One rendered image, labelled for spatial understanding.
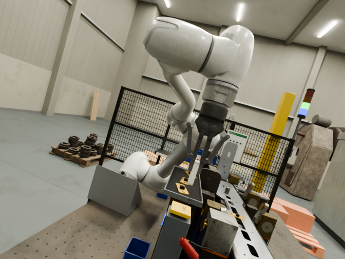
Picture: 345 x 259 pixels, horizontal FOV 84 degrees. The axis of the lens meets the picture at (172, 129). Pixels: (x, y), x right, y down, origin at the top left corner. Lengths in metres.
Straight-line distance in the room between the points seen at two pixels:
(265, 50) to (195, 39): 11.74
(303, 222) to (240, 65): 4.07
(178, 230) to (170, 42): 0.49
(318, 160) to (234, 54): 7.93
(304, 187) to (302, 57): 6.95
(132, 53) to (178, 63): 11.37
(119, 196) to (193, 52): 1.08
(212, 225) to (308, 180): 7.72
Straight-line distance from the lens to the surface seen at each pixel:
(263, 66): 11.94
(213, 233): 0.78
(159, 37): 0.51
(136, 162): 1.45
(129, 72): 11.61
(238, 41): 0.55
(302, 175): 8.26
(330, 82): 12.77
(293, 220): 4.41
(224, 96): 0.52
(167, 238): 0.62
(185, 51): 0.50
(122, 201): 1.37
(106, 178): 1.39
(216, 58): 0.52
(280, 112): 2.27
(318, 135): 8.45
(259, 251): 0.97
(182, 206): 0.62
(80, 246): 1.13
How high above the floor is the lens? 1.41
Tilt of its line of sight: 4 degrees down
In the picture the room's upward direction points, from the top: 18 degrees clockwise
